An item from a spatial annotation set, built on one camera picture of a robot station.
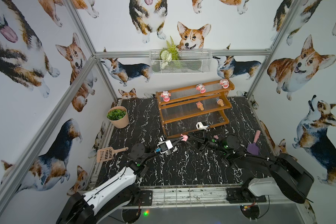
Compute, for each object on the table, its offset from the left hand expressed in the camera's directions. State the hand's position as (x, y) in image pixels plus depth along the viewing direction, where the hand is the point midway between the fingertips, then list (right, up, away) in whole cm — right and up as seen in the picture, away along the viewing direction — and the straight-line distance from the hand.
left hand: (182, 135), depth 63 cm
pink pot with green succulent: (-41, +7, +29) cm, 51 cm away
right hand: (+2, -2, -1) cm, 3 cm away
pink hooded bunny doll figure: (-8, +20, +16) cm, 26 cm away
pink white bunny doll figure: (+27, +28, +23) cm, 45 cm away
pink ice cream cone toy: (+13, +14, +29) cm, 35 cm away
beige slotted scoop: (-47, -16, +27) cm, 57 cm away
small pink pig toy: (+25, -7, +33) cm, 42 cm away
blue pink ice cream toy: (+27, +17, +32) cm, 45 cm away
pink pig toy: (+1, -1, 0) cm, 2 cm away
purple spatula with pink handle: (+48, -14, +29) cm, 58 cm away
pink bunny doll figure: (+12, +25, +21) cm, 35 cm away
